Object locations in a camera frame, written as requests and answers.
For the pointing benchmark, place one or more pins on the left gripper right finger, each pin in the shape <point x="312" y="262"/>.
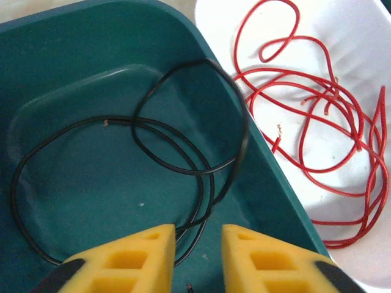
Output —
<point x="244" y="253"/>

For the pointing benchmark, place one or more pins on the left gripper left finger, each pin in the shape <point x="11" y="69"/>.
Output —
<point x="146" y="250"/>

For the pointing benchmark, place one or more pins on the teal plastic bin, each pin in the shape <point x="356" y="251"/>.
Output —
<point x="91" y="183"/>

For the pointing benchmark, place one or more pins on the white plastic bin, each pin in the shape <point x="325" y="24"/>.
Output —
<point x="351" y="30"/>

